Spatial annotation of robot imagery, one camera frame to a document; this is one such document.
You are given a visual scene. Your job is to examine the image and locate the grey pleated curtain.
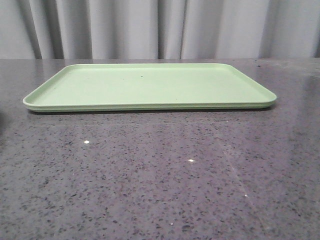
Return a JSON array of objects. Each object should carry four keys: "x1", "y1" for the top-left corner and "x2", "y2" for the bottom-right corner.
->
[{"x1": 0, "y1": 0, "x2": 320, "y2": 60}]

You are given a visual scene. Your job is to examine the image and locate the light green plastic tray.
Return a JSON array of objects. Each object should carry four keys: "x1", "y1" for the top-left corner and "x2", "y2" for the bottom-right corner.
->
[{"x1": 23, "y1": 63, "x2": 277, "y2": 113}]

